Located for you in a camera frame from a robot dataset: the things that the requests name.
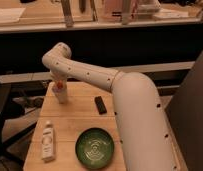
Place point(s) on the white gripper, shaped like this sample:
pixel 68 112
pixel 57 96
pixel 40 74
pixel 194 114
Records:
pixel 57 77

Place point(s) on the red pepper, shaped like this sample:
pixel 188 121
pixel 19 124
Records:
pixel 59 85

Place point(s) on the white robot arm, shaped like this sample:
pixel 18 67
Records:
pixel 140 118

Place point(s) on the white ceramic cup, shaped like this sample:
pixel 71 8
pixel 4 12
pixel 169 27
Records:
pixel 61 95

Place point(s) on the green ceramic bowl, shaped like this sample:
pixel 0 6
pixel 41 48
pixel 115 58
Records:
pixel 94 148

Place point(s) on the black rectangular remote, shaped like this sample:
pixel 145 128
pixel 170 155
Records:
pixel 100 105

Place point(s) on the black side table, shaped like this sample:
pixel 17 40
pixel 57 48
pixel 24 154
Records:
pixel 0 113

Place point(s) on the white plastic bottle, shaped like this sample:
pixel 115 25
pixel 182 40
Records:
pixel 48 143

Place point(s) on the dark chair back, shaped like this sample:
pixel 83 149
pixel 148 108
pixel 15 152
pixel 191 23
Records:
pixel 185 113

